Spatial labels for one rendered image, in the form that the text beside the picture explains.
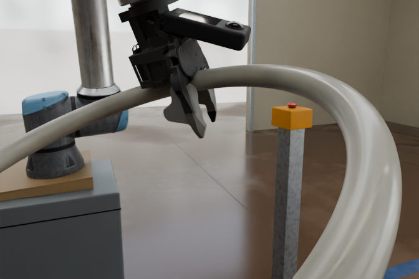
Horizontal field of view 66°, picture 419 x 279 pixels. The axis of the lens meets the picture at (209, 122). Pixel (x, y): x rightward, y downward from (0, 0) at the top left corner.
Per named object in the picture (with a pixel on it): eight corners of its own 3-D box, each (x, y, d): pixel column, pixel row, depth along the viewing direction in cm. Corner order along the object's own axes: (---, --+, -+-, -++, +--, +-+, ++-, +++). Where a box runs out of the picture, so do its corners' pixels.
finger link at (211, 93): (194, 113, 59) (173, 71, 54) (224, 109, 57) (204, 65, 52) (189, 124, 57) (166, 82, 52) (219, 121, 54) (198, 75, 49)
